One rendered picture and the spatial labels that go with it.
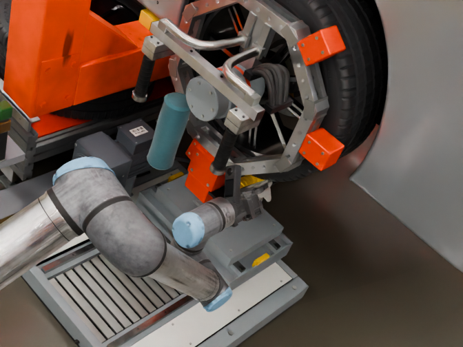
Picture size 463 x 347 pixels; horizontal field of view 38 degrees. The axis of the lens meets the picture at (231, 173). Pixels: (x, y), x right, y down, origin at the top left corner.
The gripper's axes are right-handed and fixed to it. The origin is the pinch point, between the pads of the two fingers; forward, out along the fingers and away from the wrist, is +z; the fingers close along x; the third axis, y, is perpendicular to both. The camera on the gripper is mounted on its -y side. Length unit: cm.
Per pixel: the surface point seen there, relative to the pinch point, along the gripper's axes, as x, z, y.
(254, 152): -8.3, 6.2, -7.9
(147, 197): -66, 2, 4
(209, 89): 4.7, -17.0, -32.3
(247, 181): -13.0, 4.2, 0.9
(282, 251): -32, 30, 37
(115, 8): -91, 33, -70
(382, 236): -33, 94, 58
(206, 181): -23.7, -3.4, -2.4
